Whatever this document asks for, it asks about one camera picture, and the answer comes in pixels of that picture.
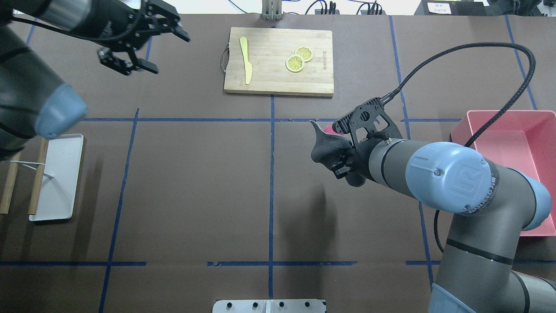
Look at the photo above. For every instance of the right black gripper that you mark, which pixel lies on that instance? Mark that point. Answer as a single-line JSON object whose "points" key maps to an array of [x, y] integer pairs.
{"points": [[359, 174]]}

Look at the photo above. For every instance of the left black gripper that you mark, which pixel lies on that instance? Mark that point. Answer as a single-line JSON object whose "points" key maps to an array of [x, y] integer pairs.
{"points": [[114, 22]]}

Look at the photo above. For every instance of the pink and grey cloth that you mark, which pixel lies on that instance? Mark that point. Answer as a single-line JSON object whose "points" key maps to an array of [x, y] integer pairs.
{"points": [[323, 153]]}

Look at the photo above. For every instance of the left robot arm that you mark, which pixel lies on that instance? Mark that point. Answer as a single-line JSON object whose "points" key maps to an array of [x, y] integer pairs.
{"points": [[35, 101]]}

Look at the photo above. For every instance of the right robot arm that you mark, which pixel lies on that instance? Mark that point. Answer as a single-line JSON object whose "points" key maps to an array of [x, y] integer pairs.
{"points": [[491, 206]]}

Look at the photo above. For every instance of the yellow plastic knife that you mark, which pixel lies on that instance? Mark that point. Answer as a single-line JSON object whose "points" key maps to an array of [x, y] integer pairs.
{"points": [[248, 68]]}

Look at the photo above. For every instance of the lemon slice near board edge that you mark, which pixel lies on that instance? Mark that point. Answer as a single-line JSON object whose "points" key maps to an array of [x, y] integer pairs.
{"points": [[294, 63]]}

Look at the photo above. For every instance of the lemon slice near board centre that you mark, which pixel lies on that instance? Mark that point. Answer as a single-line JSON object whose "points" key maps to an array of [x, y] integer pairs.
{"points": [[305, 52]]}

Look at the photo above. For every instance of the bamboo cutting board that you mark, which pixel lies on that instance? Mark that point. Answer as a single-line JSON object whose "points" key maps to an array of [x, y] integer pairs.
{"points": [[268, 50]]}

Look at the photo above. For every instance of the pink plastic bin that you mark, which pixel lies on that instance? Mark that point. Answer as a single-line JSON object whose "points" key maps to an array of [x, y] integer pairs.
{"points": [[524, 140]]}

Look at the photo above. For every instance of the white rectangular tray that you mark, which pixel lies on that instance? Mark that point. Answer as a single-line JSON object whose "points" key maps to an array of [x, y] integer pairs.
{"points": [[55, 182]]}

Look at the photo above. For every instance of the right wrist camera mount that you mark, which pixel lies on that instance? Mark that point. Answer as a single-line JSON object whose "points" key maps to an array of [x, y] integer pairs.
{"points": [[368, 124]]}

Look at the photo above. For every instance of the aluminium frame post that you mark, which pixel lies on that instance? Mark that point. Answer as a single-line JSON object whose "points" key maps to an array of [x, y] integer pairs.
{"points": [[271, 10]]}

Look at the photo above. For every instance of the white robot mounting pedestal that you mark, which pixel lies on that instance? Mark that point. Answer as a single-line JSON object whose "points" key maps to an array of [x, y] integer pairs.
{"points": [[270, 306]]}

